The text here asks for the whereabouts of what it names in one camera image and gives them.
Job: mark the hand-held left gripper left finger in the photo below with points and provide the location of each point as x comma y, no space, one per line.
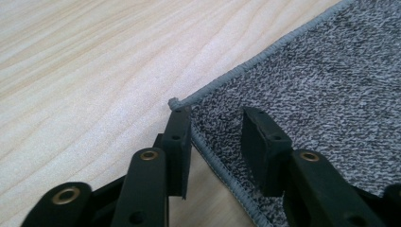
176,151

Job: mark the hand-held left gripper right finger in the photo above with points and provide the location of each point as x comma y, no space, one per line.
268,154

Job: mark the grey cloth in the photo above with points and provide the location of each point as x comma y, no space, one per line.
315,78

